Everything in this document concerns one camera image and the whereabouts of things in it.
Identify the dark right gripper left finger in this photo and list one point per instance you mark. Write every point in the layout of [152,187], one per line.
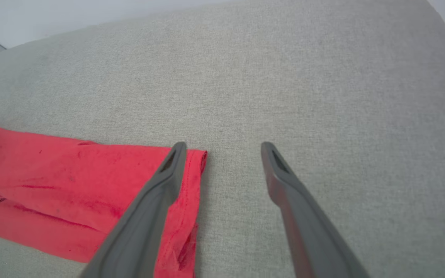
[141,231]

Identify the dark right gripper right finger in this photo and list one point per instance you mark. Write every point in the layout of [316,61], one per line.
[307,231]

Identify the red and white basketball jersey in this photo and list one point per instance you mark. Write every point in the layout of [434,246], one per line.
[52,173]

